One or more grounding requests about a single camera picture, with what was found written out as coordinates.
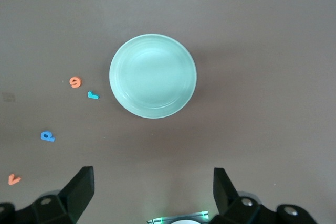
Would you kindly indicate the blue foam letter d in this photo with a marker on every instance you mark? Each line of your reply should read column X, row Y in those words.
column 52, row 138

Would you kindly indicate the orange foam letter e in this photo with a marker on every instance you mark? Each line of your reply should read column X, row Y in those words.
column 74, row 85

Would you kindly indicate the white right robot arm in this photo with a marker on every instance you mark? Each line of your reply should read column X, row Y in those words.
column 185, row 222

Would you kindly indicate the orange foam letter v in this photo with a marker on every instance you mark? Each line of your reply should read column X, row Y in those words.
column 10, row 180

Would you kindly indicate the pale green round plate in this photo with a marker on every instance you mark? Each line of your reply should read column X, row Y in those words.
column 153, row 75

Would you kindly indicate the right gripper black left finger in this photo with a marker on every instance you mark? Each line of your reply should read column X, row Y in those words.
column 65, row 203

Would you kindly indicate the teal foam letter r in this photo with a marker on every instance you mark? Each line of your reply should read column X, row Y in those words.
column 94, row 96

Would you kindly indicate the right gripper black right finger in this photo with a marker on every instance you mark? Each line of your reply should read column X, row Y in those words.
column 236, row 208

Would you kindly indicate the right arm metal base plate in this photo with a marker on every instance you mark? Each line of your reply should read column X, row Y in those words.
column 194, row 214

